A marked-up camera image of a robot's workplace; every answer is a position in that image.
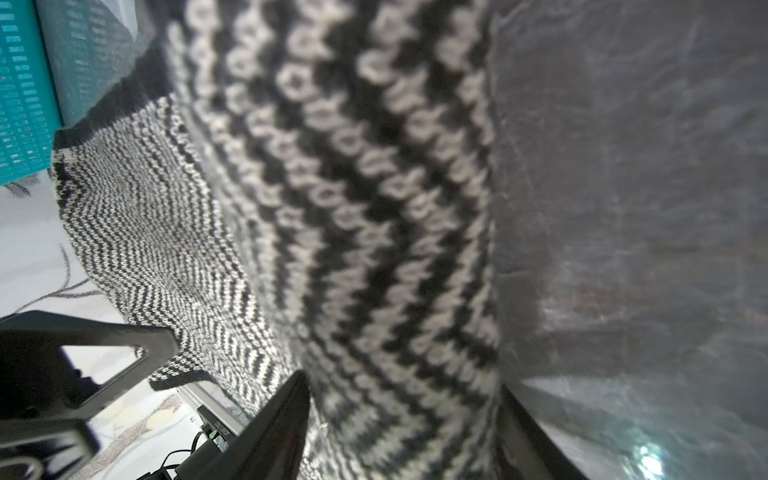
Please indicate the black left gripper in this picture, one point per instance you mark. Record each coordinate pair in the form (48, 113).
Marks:
(40, 380)

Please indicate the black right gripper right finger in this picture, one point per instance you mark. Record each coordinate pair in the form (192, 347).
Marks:
(524, 451)

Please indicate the teal plastic basket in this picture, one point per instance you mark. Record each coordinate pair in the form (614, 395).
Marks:
(58, 58)

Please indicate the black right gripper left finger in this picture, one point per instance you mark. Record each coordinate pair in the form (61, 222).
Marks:
(270, 447)

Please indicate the black white knitted scarf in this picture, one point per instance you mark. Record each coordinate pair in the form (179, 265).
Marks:
(306, 185)

